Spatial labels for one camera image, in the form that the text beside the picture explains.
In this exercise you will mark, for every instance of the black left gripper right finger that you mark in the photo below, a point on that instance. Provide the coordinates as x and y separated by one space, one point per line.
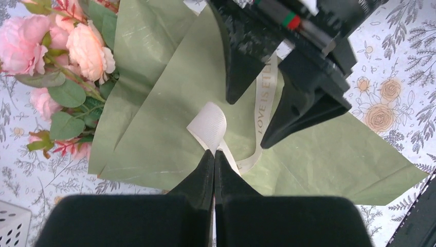
246 218

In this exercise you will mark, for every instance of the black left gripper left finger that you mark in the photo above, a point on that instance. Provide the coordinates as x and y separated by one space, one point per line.
182 217

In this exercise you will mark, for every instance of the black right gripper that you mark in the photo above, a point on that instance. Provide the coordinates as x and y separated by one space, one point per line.
249 40

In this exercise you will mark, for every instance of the cream ribbon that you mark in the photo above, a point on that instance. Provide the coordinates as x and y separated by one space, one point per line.
238 129

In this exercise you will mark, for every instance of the pink fake flower bunch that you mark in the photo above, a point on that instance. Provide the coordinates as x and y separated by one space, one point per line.
64 51

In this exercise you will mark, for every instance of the white perforated plastic basket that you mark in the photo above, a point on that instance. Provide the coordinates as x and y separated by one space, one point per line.
15 223

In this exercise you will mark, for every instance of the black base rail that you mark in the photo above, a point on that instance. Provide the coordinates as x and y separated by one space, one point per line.
417 229

